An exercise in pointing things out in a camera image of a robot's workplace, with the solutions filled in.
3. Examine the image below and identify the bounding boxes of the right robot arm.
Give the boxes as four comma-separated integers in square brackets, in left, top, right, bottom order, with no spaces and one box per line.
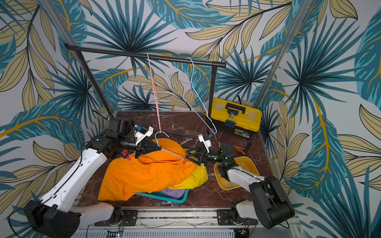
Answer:
[186,142,295,229]

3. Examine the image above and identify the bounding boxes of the teal plastic basket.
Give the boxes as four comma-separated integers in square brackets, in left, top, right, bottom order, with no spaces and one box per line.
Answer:
[136,189,189,204]

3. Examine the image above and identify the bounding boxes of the orange handled screwdriver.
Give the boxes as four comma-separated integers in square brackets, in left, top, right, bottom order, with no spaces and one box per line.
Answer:
[224,137,246,156]

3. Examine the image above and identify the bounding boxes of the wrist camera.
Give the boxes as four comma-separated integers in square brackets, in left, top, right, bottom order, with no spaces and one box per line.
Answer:
[198,134,212,153]
[134,125,153,145]

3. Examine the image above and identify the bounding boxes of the yellow black plastic toolbox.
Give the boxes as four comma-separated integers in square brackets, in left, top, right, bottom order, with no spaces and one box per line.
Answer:
[211,98,262,139]

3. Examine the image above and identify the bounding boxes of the purple shorts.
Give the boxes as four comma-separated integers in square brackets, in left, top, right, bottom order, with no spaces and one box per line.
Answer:
[161,188,186,200]

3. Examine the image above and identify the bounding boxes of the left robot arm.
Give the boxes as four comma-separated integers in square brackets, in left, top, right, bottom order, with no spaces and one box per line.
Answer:
[23,117,161,238]

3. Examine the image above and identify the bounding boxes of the white wire hanger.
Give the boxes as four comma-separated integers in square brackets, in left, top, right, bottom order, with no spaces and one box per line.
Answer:
[169,70,217,135]

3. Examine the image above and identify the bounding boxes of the blue wire hanger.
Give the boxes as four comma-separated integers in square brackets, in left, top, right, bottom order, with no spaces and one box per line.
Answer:
[154,132,186,161]

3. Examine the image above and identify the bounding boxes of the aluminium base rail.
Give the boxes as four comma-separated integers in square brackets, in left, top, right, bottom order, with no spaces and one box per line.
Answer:
[44,206,301,238]

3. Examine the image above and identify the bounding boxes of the pink clothespin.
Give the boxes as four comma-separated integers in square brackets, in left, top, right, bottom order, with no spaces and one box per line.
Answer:
[121,150,131,161]

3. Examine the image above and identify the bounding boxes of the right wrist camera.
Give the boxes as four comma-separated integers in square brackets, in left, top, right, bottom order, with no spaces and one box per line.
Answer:
[198,134,212,153]

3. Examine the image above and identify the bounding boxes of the black handled screwdriver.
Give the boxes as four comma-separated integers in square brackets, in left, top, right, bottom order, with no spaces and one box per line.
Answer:
[244,136,256,153]

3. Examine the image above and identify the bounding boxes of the pink wire hanger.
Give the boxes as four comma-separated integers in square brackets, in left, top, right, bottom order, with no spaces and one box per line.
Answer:
[146,53,162,133]

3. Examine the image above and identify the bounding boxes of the yellow plastic tray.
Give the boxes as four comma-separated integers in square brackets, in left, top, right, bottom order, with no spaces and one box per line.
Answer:
[213,156,265,191]

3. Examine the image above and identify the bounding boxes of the orange shorts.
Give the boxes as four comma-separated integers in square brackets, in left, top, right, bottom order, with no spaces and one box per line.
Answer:
[98,151,198,201]

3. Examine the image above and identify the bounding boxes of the yellow shorts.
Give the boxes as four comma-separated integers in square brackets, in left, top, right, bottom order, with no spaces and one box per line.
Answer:
[169,164,208,190]

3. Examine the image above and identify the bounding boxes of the black clothes rack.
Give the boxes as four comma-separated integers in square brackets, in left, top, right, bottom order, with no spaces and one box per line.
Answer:
[64,43,226,116]

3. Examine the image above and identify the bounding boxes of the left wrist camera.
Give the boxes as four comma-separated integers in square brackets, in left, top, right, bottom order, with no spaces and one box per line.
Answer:
[134,125,153,145]

